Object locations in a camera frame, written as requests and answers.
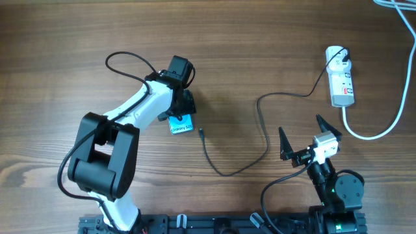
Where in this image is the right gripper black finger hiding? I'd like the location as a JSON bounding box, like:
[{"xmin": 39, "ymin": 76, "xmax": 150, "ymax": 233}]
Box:
[
  {"xmin": 278, "ymin": 127, "xmax": 294, "ymax": 160},
  {"xmin": 316, "ymin": 114, "xmax": 342, "ymax": 140}
]

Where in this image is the Galaxy S25 smartphone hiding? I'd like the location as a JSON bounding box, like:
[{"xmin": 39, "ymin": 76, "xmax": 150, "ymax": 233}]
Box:
[{"xmin": 168, "ymin": 114, "xmax": 194, "ymax": 135}]

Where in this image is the black USB charging cable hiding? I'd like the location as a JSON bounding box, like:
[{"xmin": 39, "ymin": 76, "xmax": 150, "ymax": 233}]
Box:
[{"xmin": 198, "ymin": 47, "xmax": 351, "ymax": 177}]

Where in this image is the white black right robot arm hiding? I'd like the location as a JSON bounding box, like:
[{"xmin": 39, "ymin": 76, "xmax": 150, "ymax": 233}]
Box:
[{"xmin": 279, "ymin": 114, "xmax": 368, "ymax": 234}]

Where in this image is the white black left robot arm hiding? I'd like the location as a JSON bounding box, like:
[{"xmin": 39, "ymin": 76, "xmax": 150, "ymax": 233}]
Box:
[{"xmin": 60, "ymin": 56, "xmax": 196, "ymax": 233}]

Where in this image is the white power strip socket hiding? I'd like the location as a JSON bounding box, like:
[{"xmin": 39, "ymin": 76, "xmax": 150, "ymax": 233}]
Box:
[{"xmin": 326, "ymin": 45, "xmax": 355, "ymax": 108}]

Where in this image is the black mounting rail base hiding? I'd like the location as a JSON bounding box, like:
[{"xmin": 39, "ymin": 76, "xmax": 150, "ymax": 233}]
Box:
[{"xmin": 77, "ymin": 212, "xmax": 368, "ymax": 234}]

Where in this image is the white power strip cord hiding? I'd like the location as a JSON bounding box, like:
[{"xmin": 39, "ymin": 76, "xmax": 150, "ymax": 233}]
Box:
[{"xmin": 341, "ymin": 0, "xmax": 416, "ymax": 141}]

